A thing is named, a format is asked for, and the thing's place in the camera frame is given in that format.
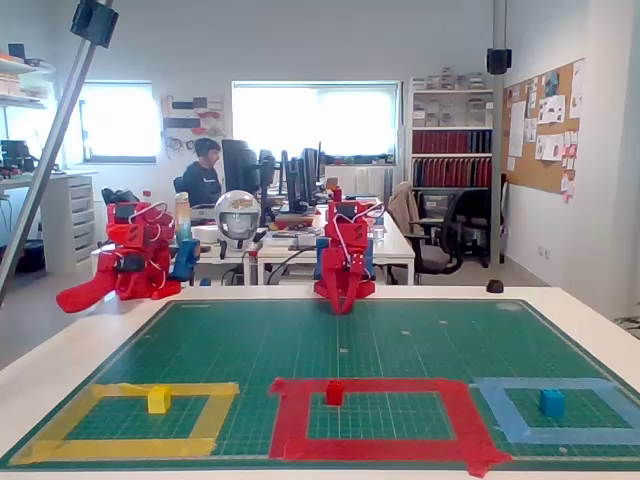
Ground black computer monitor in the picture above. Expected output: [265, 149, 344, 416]
[221, 138, 261, 199]
[279, 142, 325, 214]
[257, 149, 279, 224]

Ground blue cube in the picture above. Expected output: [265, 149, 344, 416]
[539, 388, 566, 418]

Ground yellow cube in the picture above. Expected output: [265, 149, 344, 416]
[147, 386, 173, 415]

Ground slanted metal pole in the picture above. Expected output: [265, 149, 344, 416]
[0, 0, 115, 307]

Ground cork notice board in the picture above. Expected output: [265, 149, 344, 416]
[502, 57, 587, 204]

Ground white wall shelf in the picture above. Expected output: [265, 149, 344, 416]
[0, 43, 56, 110]

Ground black office chair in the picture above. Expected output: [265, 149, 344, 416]
[462, 189, 494, 269]
[407, 192, 469, 286]

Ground white drawer cabinet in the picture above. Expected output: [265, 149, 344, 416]
[39, 172, 99, 274]

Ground red tape square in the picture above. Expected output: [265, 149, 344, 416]
[267, 377, 514, 479]

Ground beige jacket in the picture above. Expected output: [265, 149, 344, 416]
[388, 182, 426, 239]

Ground green cutting mat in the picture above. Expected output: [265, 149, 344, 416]
[0, 298, 640, 472]

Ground blue tape square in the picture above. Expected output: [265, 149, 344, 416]
[469, 376, 640, 447]

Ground seated person in dark sweater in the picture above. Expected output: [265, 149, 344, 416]
[181, 138, 224, 207]

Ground wall tool rack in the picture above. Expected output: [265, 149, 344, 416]
[160, 95, 225, 151]

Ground vertical grey pole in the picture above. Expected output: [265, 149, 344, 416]
[492, 0, 508, 266]

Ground wide bright window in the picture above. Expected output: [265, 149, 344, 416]
[231, 79, 402, 164]

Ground colourful drink bottle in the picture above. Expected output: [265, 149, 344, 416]
[174, 192, 194, 247]

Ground green plant leaves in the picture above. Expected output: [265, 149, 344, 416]
[613, 313, 640, 342]

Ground small bright window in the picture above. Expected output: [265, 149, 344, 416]
[79, 81, 157, 165]

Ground white servo cable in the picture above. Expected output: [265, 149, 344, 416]
[328, 201, 387, 269]

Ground white helmet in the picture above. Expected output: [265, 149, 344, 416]
[214, 190, 262, 251]

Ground yellow tape square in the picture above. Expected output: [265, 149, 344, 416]
[8, 382, 241, 467]

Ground red leader arm with handle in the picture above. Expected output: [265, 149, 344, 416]
[55, 201, 182, 315]

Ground white bookshelf with binders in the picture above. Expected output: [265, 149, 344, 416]
[407, 74, 496, 201]

